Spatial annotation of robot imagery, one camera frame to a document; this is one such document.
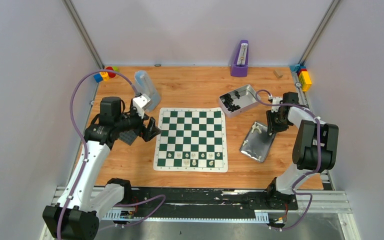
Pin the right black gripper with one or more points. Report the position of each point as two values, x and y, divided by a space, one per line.
273 128

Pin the metal tin with white pieces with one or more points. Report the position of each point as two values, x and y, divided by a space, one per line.
258 142

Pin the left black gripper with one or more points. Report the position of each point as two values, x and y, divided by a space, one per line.
147 128

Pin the small wooden block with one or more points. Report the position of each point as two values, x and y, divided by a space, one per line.
278 73

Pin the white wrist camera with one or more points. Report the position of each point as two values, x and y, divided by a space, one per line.
275 101
140 103

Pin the translucent blue metronome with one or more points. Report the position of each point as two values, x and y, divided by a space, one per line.
145 85

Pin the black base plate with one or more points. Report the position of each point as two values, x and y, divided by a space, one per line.
205 203

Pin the colourful block stack right corner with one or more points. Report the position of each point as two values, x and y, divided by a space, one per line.
303 76

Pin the colourful toy blocks left corner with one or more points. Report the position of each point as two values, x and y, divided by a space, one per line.
104 76

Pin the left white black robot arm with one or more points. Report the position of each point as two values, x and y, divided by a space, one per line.
77 215

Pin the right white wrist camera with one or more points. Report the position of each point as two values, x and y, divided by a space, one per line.
275 101

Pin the metal tin with black pieces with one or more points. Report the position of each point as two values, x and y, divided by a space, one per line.
238 101

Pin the grey lego baseplate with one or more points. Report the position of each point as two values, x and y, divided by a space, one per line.
128 137

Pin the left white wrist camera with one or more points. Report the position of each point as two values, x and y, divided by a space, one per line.
140 103

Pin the purple metronome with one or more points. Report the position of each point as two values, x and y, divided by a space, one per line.
239 60

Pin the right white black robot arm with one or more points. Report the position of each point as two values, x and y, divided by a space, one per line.
314 150

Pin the green white chess mat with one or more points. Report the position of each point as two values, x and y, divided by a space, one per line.
191 130

